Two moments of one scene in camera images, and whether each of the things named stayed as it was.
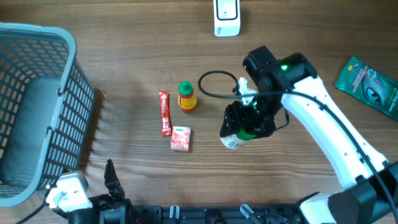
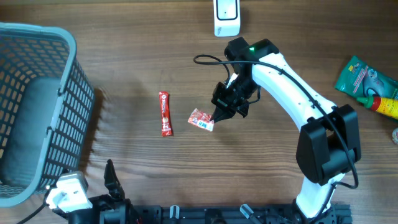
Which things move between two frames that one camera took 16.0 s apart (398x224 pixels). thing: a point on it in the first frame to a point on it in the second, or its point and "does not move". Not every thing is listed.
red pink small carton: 180,139 to 201,119
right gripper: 235,113 to 223,104
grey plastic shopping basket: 46,100 does not move
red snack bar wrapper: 164,99 does not move
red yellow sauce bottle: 186,99 to 388,106
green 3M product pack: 375,88 does not move
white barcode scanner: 227,18 does not move
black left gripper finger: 112,180 does not move
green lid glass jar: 237,140 to 395,135
